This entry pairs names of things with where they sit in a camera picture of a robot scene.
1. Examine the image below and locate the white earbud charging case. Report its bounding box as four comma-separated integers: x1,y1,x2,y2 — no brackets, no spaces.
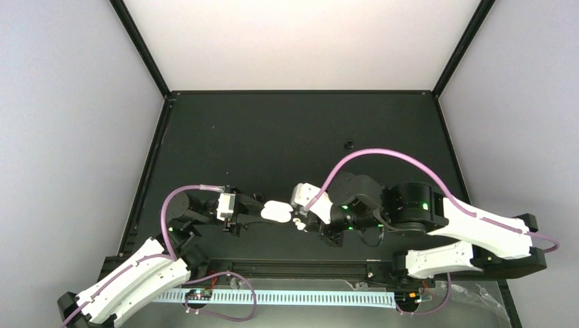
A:
260,200,293,223

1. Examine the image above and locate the white earbud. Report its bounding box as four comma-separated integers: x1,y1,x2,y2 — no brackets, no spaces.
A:
292,218,307,232

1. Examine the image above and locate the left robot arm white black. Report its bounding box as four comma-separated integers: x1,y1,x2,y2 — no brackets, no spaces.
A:
57,184,279,327

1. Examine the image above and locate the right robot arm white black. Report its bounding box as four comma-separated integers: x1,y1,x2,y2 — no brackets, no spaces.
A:
303,173,547,286

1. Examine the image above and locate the small black earbud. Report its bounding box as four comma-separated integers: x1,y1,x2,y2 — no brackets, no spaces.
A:
344,140,354,150

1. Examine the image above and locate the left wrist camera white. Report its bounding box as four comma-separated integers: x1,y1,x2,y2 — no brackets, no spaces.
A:
216,193,236,221

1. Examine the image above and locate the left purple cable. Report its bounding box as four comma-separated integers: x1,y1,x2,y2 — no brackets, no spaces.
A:
61,183,226,328

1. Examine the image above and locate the purple cable loop bottom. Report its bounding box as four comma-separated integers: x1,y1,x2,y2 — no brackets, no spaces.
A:
183,271,258,323

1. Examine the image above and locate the black aluminium rail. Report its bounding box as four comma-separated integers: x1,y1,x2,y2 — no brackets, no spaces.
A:
101,256,507,290

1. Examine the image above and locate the light blue cable duct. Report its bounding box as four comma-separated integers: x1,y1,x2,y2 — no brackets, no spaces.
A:
153,288,396,309

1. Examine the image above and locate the black frame post left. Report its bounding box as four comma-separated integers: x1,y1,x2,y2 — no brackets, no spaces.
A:
109,0,171,98

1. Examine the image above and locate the black frame post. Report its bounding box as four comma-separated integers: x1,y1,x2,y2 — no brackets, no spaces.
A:
109,0,171,98
432,0,496,98

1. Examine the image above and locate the black frame post right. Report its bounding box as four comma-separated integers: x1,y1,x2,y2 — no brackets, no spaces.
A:
432,0,496,98

